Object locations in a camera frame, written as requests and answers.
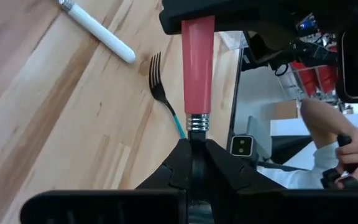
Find black leader arm handle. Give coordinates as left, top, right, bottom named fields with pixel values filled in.
left=320, top=133, right=358, bottom=190

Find red storage bins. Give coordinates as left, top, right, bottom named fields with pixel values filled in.
left=290, top=46, right=338, bottom=97

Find white-handled fork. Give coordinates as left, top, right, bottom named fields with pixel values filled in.
left=57, top=0, right=137, bottom=65

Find pink-handled fork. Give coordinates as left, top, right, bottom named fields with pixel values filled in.
left=181, top=15, right=216, bottom=141

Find person's hand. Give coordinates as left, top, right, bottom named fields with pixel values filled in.
left=334, top=129, right=358, bottom=190

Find person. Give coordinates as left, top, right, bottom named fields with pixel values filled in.
left=256, top=141, right=341, bottom=190

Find person's forearm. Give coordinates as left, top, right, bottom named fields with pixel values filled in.
left=300, top=98, right=358, bottom=149

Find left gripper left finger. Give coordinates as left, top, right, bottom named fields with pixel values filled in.
left=134, top=138, right=198, bottom=200

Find small silver table camera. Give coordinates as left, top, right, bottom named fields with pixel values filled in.
left=229, top=134, right=255, bottom=157

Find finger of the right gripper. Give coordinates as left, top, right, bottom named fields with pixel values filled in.
left=159, top=0, right=295, bottom=35

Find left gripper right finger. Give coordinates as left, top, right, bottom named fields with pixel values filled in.
left=201, top=138, right=287, bottom=200

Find white desk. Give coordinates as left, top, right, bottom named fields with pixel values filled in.
left=269, top=111, right=358, bottom=170

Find brown cardboard box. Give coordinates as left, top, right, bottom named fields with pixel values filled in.
left=273, top=100, right=301, bottom=121

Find blue-handled fork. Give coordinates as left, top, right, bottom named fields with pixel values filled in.
left=148, top=52, right=186, bottom=140

